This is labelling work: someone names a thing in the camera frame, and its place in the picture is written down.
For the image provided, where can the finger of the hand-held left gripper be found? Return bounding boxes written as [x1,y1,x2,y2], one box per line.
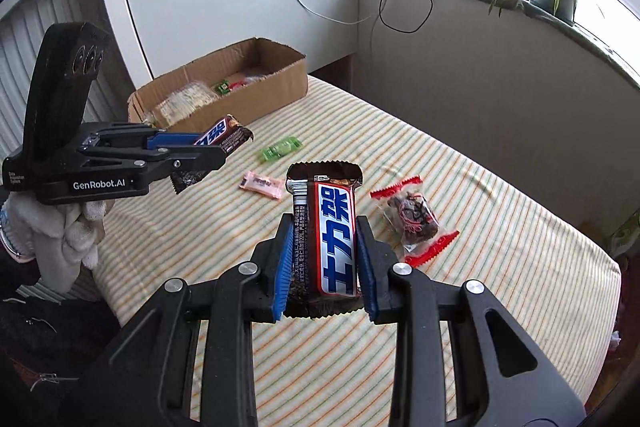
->
[80,122,211,152]
[75,146,228,188]

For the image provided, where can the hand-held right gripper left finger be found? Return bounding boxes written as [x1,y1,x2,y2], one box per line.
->
[95,213,296,427]

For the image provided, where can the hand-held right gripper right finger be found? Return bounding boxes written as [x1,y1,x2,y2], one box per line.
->
[354,216,586,427]

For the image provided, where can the clear cracker packet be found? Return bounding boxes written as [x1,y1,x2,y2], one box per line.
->
[150,81,218,126]

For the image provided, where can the dark chocolate bar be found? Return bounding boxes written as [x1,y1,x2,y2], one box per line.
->
[282,160,365,319]
[170,116,255,195]

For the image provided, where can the brown cardboard box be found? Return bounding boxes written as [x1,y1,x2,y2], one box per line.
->
[127,38,308,132]

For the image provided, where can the person's left hand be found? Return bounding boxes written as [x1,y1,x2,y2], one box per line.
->
[0,194,116,293]

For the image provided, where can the white slatted panel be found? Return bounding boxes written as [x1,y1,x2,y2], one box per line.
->
[0,0,136,158]

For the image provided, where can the pink snack packet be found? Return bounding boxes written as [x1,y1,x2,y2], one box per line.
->
[239,170,285,201]

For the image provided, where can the red-edged brown snack packet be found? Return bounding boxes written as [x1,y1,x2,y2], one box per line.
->
[370,175,461,269]

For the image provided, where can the green snack packet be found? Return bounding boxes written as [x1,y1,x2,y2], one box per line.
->
[258,136,304,164]

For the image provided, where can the person's dark clothing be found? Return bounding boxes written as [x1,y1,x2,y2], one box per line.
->
[0,252,146,427]

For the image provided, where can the floral cloth bag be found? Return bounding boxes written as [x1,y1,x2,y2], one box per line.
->
[607,212,640,258]

